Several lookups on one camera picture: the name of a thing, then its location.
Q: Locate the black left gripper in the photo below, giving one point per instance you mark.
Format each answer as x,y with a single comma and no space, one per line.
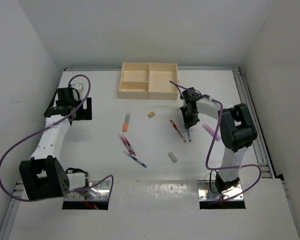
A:
84,114

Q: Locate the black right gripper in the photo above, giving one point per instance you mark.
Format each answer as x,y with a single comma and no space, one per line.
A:
188,122

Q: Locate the red gel pen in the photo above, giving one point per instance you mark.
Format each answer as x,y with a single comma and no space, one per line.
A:
176,128

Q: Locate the blue gel pen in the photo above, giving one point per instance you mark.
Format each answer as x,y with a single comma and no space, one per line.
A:
188,135

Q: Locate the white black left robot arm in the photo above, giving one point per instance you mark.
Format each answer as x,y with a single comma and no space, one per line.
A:
43,176

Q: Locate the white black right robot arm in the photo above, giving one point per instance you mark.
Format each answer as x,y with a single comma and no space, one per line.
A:
237,132

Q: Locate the pink highlighter marker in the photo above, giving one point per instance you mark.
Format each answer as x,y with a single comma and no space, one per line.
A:
211,131

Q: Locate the small tan eraser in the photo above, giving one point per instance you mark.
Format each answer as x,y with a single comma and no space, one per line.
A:
151,114

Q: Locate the orange highlighter marker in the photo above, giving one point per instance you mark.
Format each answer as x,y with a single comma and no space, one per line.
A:
126,122

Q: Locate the grey speckled eraser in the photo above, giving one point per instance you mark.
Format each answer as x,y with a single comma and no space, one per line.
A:
172,157

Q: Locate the cream wooden compartment tray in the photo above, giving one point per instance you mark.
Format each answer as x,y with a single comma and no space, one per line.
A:
148,81

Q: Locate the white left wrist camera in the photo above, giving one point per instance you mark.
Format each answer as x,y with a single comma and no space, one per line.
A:
79,87

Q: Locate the aluminium frame rail right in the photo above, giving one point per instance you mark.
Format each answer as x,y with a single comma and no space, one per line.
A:
259,145

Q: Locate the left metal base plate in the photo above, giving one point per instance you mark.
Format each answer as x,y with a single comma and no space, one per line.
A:
98,193

